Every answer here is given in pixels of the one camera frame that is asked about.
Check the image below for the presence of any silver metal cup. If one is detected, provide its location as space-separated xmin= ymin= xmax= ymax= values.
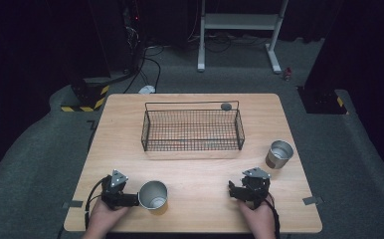
xmin=137 ymin=180 xmax=169 ymax=211

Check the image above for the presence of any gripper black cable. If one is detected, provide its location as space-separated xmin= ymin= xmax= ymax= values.
xmin=265 ymin=193 xmax=282 ymax=239
xmin=84 ymin=176 xmax=110 ymax=231

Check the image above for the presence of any black floor cable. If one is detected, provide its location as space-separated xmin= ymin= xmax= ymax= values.
xmin=123 ymin=44 xmax=165 ymax=95

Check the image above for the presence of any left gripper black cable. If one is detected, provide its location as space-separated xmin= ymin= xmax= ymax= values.
xmin=84 ymin=176 xmax=110 ymax=231

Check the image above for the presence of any person's left hand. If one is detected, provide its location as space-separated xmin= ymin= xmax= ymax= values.
xmin=88 ymin=198 xmax=130 ymax=238

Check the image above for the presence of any black equipment rack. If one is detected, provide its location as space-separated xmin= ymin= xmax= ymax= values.
xmin=115 ymin=0 xmax=148 ymax=75

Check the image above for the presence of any steel cup at right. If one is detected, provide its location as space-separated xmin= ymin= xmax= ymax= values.
xmin=265 ymin=139 xmax=294 ymax=170

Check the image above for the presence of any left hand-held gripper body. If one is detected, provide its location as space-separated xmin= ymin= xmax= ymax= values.
xmin=99 ymin=168 xmax=140 ymax=211

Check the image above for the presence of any white metal stand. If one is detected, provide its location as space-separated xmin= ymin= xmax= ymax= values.
xmin=197 ymin=0 xmax=289 ymax=75

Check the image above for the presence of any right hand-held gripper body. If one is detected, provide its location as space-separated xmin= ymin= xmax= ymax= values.
xmin=240 ymin=166 xmax=272 ymax=210

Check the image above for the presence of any grey tape piece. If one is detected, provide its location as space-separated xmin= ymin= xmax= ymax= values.
xmin=301 ymin=195 xmax=324 ymax=206
xmin=62 ymin=199 xmax=85 ymax=209

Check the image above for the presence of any bundle of floor cables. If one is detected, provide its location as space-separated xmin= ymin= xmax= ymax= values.
xmin=187 ymin=32 xmax=265 ymax=54

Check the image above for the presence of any black wire basket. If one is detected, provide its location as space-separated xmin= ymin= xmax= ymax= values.
xmin=140 ymin=100 xmax=246 ymax=152

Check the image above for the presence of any person's right hand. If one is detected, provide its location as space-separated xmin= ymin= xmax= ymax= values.
xmin=238 ymin=197 xmax=277 ymax=239

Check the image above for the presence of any black stand base yellow mark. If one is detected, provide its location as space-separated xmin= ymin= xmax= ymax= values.
xmin=296 ymin=85 xmax=349 ymax=116

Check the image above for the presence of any black yellow striped stand base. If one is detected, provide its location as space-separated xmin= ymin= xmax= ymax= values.
xmin=60 ymin=77 xmax=110 ymax=114

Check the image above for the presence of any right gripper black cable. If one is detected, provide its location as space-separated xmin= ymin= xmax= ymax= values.
xmin=265 ymin=193 xmax=282 ymax=239

